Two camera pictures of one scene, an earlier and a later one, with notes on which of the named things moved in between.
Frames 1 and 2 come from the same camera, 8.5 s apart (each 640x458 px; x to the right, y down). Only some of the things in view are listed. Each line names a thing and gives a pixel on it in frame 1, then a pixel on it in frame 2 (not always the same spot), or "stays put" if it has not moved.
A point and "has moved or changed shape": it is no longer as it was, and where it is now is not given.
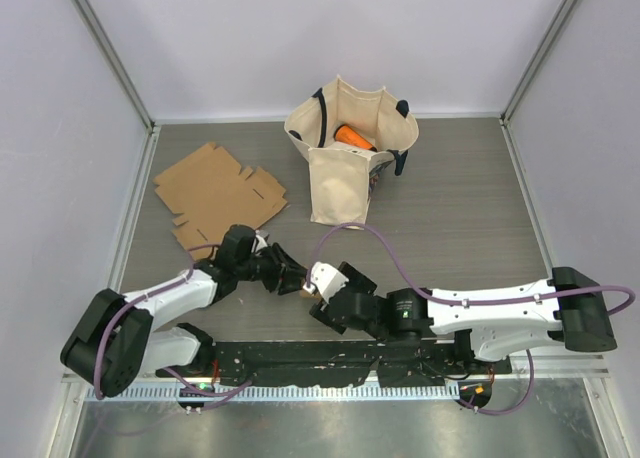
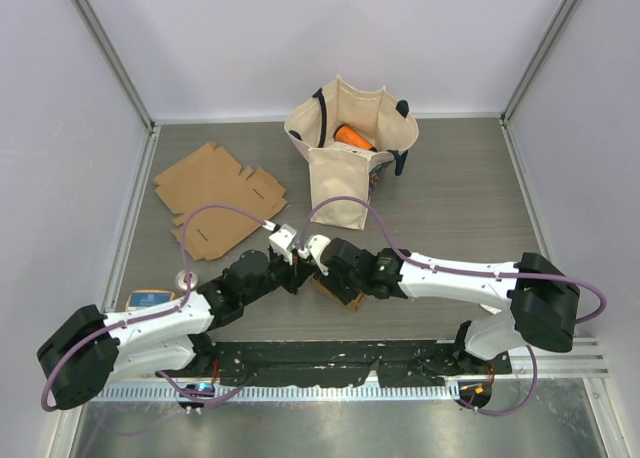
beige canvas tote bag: [349, 136] stays put
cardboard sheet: [213, 194] stays put
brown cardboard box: [303, 293] has moved or changed shape
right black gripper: [357, 279] to [345, 294]
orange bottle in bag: [346, 133] stays put
